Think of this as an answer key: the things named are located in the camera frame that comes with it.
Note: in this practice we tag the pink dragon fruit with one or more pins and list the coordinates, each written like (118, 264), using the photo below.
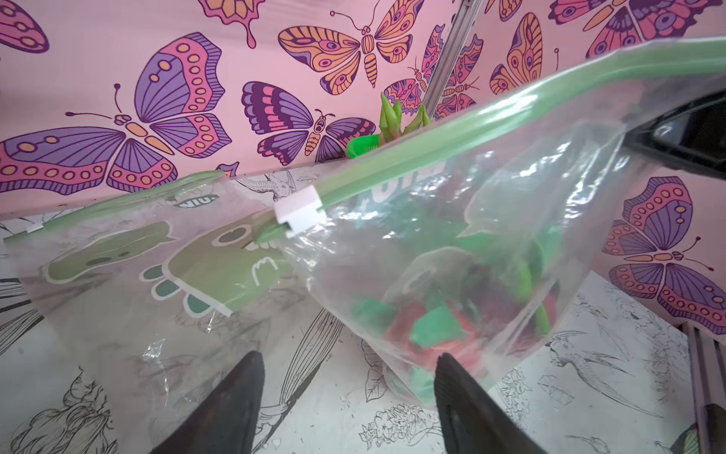
(391, 121)

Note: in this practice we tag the dragon fruit in far bag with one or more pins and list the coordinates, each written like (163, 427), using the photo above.
(449, 301)

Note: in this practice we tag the clear zip-top bag green seal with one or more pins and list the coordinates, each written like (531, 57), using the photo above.
(140, 306)

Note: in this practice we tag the aluminium frame struts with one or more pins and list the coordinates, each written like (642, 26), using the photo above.
(460, 28)

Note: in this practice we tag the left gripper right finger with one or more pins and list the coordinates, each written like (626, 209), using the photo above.
(471, 421)

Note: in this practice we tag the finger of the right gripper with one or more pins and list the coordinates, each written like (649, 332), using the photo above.
(690, 137)

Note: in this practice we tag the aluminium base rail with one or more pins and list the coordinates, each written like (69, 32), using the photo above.
(707, 363)

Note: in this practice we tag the green plastic basket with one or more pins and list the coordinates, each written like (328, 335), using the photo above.
(362, 145)

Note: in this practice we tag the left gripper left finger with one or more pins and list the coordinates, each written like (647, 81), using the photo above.
(226, 420)

